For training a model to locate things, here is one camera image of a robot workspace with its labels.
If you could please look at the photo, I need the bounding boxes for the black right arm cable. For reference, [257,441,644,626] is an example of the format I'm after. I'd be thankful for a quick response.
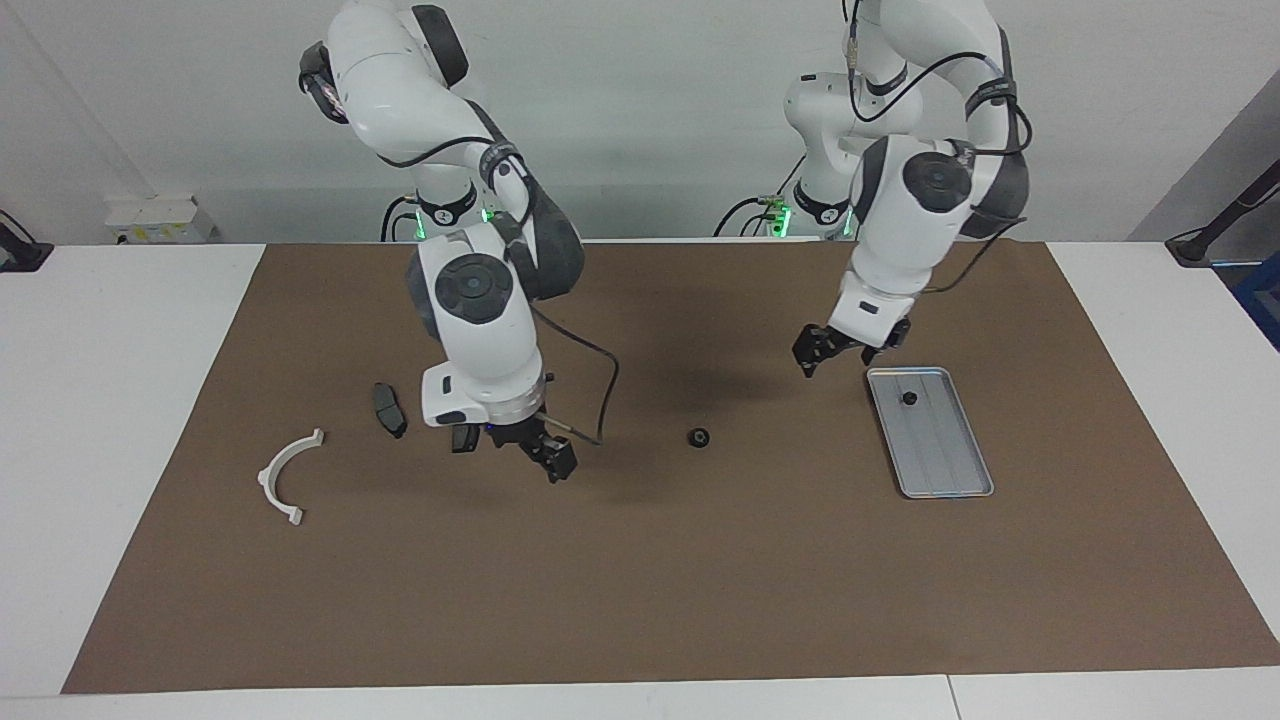
[375,130,620,446]

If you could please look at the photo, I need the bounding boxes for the white power strip box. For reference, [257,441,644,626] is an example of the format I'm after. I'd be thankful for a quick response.
[105,195,216,245]

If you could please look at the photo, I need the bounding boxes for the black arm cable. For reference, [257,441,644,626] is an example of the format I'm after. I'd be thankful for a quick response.
[375,130,620,446]
[845,0,1036,297]

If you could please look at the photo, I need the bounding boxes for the silver metal tray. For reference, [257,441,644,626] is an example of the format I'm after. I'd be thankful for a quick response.
[865,366,996,500]

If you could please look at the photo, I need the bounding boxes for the curved dark brake pad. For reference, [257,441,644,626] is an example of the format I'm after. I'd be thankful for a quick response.
[371,382,408,440]

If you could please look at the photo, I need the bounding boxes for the black left base cables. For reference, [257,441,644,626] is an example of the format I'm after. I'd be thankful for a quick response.
[713,150,807,239]

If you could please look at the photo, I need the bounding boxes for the white curved plastic bracket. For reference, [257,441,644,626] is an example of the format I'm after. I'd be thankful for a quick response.
[257,428,326,527]

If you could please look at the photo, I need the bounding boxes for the blue crate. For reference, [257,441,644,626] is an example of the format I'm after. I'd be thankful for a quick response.
[1232,250,1280,351]

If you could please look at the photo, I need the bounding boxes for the black clamp mount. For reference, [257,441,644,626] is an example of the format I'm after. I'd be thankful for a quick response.
[0,208,54,273]

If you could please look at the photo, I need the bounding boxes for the brown table mat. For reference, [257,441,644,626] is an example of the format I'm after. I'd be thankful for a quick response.
[60,240,1280,696]

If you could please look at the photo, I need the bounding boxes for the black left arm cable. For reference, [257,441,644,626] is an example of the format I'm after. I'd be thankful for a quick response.
[845,0,1036,297]

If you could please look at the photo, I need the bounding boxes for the black right base cable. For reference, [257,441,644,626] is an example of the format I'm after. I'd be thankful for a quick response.
[380,193,421,241]

